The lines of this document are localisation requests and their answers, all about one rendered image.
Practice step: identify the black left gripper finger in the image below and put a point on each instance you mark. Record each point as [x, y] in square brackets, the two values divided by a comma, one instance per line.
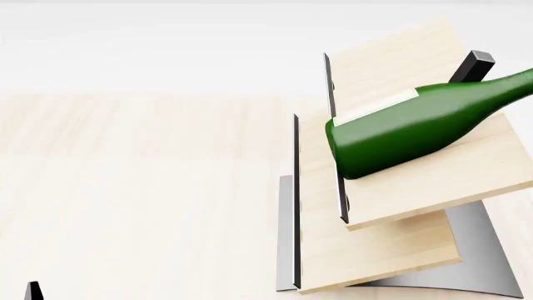
[34, 292]

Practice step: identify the green glass wine bottle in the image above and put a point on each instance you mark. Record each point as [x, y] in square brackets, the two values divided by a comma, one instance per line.
[416, 131]

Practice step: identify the curved grey metal rack base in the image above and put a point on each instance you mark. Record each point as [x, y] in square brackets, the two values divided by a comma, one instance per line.
[479, 250]

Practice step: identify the black shelf edge rail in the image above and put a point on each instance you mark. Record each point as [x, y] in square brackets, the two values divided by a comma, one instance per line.
[296, 187]
[330, 81]

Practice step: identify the black square rack post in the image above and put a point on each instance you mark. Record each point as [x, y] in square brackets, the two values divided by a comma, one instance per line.
[468, 70]

